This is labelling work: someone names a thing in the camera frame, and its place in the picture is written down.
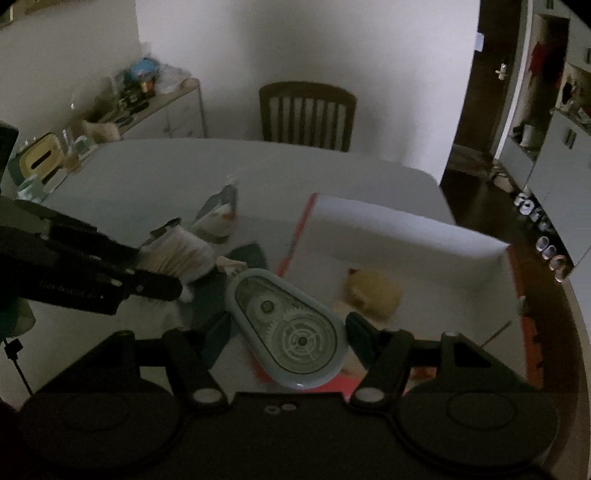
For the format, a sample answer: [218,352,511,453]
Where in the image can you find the white wooden sideboard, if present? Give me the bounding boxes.
[69,78,206,140]

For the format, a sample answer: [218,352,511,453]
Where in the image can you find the black cable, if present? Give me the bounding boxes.
[4,338,34,398]

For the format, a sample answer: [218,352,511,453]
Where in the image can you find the yellow plush toy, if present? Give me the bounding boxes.
[342,268,403,320]

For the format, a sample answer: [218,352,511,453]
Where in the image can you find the yellow teal tissue box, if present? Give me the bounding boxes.
[8,133,64,184]

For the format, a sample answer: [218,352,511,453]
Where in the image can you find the pack of cotton swabs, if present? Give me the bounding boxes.
[137,226,219,303]

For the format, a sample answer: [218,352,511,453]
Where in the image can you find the white green plastic bag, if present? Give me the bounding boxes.
[193,182,241,238]

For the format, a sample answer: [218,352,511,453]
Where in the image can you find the small white figurine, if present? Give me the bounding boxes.
[216,256,246,278]

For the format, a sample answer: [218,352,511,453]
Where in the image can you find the dark wooden slatted chair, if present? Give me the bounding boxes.
[259,82,357,152]

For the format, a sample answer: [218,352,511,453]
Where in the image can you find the grey wooden wall cabinet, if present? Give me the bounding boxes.
[496,0,591,278]

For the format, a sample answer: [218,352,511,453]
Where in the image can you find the clear plastic bag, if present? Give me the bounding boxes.
[157,65,193,96]

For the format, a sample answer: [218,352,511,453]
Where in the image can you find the beige paper bag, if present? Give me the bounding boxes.
[82,119,122,142]

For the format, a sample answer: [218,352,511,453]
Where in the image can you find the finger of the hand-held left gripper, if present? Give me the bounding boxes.
[41,208,141,273]
[28,261,183,317]

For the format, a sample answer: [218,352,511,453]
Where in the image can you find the grey correction tape dispenser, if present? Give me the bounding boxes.
[225,269,347,391]

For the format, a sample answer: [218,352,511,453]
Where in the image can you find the blue globe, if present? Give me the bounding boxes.
[128,59,160,85]

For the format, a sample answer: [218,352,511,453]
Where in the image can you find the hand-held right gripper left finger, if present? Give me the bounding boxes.
[81,314,232,408]

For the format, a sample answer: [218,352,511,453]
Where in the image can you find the red hanging cloth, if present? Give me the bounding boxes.
[529,41,550,77]

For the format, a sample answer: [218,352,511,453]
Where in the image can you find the dark round placemat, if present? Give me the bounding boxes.
[190,242,269,370]

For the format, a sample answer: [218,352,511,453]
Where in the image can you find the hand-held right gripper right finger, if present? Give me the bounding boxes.
[346,311,527,409]

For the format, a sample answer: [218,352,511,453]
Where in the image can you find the red cardboard box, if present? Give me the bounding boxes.
[252,193,532,393]

